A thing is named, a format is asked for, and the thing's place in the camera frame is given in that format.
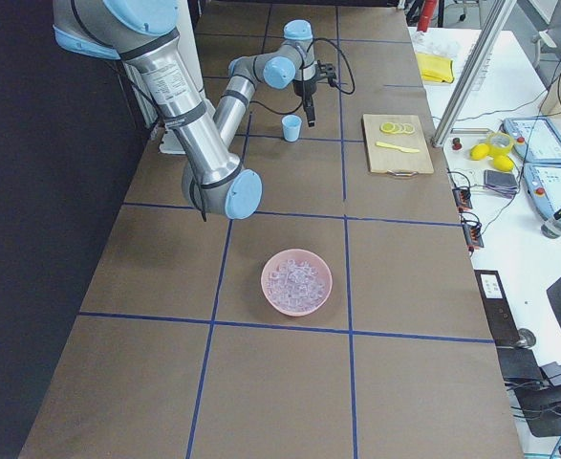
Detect yellow tape roll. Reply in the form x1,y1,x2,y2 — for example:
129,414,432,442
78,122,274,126
486,132,514,158

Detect lower teach pendant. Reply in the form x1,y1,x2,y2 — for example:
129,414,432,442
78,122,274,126
524,164,561,220

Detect wooden cutting board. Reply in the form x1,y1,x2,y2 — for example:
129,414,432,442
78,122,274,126
362,114,434,177

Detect pink bowl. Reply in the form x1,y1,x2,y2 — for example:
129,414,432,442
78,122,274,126
260,249,334,317

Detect yellow lemon right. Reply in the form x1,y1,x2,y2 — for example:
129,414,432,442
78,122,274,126
491,155,515,173

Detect light blue cup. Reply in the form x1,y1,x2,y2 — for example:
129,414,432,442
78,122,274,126
281,114,302,142

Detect yellow toy knife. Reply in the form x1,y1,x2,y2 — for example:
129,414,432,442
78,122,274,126
375,141,421,154

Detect yellow cloth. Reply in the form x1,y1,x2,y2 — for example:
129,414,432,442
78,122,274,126
416,53,455,83

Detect teach pendant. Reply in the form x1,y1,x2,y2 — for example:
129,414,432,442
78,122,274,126
524,164,561,220
501,116,561,164

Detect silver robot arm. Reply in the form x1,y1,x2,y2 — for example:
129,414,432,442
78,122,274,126
53,1,319,219

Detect aluminium frame post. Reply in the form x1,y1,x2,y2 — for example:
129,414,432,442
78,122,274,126
431,0,517,147

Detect yellow lemon left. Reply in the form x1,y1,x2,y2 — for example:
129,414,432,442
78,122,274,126
469,143,490,161

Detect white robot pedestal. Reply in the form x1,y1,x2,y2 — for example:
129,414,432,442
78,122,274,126
160,0,215,159

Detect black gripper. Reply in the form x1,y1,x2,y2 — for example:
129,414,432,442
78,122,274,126
292,66,317,127

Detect upper teach pendant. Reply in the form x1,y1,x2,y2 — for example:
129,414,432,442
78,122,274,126
501,116,561,164

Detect yellow lemon slices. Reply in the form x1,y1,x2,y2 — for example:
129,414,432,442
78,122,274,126
379,121,416,135

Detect clear plastic ice cubes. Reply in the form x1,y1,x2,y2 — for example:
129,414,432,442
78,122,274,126
264,259,327,314

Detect red fire extinguisher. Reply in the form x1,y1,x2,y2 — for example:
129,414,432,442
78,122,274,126
417,0,438,33

